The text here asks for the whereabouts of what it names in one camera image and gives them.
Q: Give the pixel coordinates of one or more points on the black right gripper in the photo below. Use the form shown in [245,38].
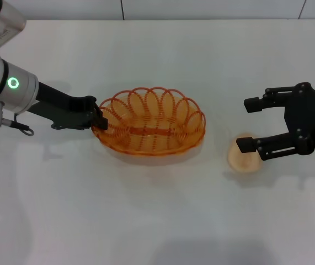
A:
[311,121]

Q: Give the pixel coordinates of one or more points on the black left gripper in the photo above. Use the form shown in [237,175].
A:
[60,110]

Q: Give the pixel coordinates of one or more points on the pale round bread bun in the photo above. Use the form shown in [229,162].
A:
[242,163]

